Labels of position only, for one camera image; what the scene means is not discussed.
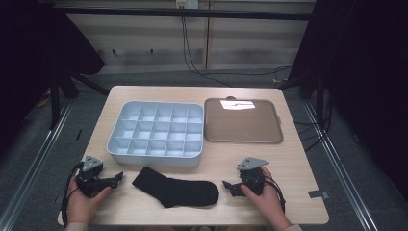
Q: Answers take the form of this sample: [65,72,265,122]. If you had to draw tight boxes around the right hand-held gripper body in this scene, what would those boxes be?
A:
[237,157,269,195]

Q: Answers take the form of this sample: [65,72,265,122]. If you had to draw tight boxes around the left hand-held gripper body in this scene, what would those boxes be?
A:
[75,155,114,198]

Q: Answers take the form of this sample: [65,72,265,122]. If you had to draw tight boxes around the black sock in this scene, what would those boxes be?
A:
[131,166,220,209]

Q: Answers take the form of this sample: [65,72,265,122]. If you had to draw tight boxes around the light blue divided storage box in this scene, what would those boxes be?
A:
[106,100,205,168]

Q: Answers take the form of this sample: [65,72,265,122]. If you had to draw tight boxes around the person's right hand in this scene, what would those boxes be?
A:
[240,167,292,230]

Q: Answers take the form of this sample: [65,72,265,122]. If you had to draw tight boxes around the person's left hand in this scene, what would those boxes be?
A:
[66,177,113,224]

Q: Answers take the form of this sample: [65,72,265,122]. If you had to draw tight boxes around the brown square tray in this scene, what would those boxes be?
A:
[203,95,284,145]

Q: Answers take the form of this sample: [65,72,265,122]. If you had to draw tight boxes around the grey tape piece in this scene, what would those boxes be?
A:
[307,190,331,199]

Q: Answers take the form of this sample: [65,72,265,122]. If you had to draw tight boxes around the black metal stand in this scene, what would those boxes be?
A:
[47,66,111,131]

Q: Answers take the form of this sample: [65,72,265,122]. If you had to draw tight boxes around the dark curtain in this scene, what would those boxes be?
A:
[0,0,107,157]
[287,0,408,201]

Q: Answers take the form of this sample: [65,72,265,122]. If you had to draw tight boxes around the black horizontal bar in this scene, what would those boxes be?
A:
[52,6,315,22]

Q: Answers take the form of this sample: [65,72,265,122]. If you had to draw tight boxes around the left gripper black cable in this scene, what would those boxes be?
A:
[61,162,85,227]

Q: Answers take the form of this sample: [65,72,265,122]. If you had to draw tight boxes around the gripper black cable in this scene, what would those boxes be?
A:
[263,175,287,215]
[61,162,85,227]

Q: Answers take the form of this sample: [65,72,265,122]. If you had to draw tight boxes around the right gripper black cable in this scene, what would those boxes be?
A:
[263,175,287,215]

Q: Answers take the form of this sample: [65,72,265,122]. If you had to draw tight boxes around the metal floor rail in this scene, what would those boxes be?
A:
[0,101,74,231]
[302,101,379,231]

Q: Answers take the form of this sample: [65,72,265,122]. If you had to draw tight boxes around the black floor cables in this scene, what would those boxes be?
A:
[293,90,335,154]

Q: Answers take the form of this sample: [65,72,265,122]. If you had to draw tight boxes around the black wall cables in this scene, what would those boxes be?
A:
[181,15,293,89]

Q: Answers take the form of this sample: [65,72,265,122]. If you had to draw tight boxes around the white wall socket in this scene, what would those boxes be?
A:
[175,0,200,10]

